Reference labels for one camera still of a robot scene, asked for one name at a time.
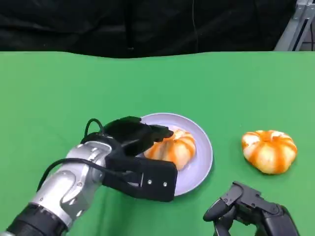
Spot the grey aluminium frame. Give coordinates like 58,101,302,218
272,0,315,52

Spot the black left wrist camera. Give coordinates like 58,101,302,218
101,154,179,203

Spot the black backdrop curtain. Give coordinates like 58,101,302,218
0,0,297,59

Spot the green table cloth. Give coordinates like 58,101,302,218
0,51,315,236

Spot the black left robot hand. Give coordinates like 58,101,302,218
102,116,174,157

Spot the lilac plate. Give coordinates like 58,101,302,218
137,113,213,197

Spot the black long arm cable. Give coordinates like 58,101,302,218
36,158,135,193

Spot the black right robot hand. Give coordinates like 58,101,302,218
202,181,300,236

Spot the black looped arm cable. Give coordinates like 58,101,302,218
84,118,107,141

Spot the thin hanging cable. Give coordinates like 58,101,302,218
192,0,199,53

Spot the orange white toy bread roll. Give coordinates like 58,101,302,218
241,130,298,175
143,129,197,171

